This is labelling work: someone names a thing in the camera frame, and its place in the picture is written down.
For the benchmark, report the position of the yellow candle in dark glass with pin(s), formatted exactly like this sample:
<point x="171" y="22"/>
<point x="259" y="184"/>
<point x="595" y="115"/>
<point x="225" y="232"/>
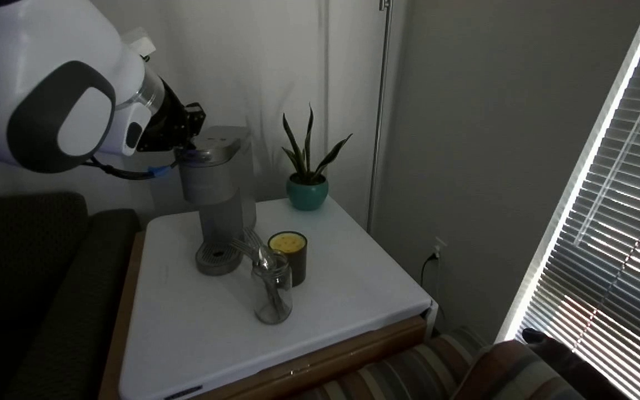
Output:
<point x="297" y="265"/>

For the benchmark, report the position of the striped fabric sofa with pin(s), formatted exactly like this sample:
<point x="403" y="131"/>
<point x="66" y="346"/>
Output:
<point x="410" y="370"/>

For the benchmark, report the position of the white wall outlet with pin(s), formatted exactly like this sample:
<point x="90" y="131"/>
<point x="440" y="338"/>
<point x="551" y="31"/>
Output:
<point x="436" y="248"/>

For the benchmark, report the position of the teal plant pot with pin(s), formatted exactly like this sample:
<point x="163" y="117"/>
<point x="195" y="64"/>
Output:
<point x="308" y="196"/>

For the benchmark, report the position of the white wall conduit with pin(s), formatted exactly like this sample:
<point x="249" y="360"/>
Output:
<point x="377" y="148"/>

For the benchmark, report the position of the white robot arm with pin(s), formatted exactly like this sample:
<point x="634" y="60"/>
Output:
<point x="33" y="80"/>

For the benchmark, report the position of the window blinds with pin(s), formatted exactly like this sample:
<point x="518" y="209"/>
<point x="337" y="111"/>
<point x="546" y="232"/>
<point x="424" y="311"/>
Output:
<point x="616" y="259"/>

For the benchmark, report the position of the snake plant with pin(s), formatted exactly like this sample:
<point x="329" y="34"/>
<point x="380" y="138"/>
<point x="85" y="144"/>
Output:
<point x="308" y="158"/>

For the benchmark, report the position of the grey pod coffee maker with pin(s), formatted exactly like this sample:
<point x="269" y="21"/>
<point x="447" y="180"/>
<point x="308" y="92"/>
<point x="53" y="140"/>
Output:
<point x="221" y="212"/>

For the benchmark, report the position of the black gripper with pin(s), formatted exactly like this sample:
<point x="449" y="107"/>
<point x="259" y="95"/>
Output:
<point x="163" y="122"/>

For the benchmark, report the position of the clear glass jar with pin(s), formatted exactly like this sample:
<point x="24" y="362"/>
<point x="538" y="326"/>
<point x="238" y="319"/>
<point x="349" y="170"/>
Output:
<point x="273" y="297"/>

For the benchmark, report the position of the dark fabric couch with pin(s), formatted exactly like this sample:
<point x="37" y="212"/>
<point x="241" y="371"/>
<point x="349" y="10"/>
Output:
<point x="33" y="297"/>

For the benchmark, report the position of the wooden side table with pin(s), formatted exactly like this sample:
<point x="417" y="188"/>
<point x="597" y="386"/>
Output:
<point x="349" y="355"/>

